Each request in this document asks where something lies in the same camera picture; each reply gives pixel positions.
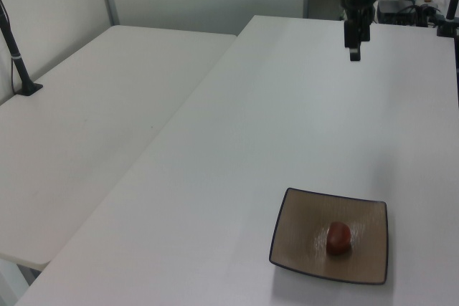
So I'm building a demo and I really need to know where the small round red food item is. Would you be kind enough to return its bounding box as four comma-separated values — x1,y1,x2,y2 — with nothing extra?
325,221,353,257

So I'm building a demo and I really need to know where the square brown ceramic plate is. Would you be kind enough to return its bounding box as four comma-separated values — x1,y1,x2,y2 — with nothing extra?
268,187,389,286

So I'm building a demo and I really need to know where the black electronics box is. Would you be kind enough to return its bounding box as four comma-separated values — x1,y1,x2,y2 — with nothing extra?
371,0,431,28

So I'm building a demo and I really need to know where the black clamp stand pole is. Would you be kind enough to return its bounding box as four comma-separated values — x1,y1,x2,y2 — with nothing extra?
435,0,459,39

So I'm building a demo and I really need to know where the black camera stand pole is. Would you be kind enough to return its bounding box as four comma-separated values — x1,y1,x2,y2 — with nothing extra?
0,0,44,97

